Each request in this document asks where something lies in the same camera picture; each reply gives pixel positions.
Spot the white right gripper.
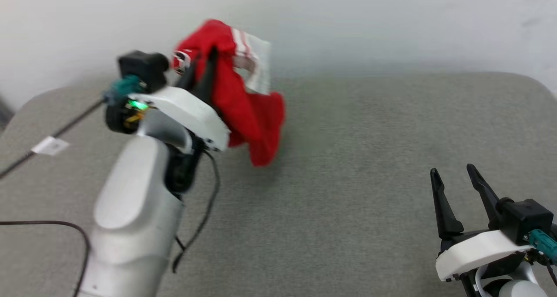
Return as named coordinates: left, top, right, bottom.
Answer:
left=430, top=164, right=536, bottom=283

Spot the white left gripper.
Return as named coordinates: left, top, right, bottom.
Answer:
left=130, top=47, right=231, bottom=152

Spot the grey fabric sofa cushion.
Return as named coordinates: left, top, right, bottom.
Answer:
left=0, top=71, right=557, bottom=297

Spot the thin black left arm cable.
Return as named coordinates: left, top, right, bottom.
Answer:
left=171, top=150, right=221, bottom=274

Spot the red Bulls basketball jersey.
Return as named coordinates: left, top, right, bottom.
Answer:
left=172, top=19, right=286, bottom=167

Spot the black cable with white label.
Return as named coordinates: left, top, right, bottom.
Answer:
left=0, top=98, right=108, bottom=179

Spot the thin black looping cable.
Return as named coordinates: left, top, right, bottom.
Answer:
left=0, top=220, right=91, bottom=297

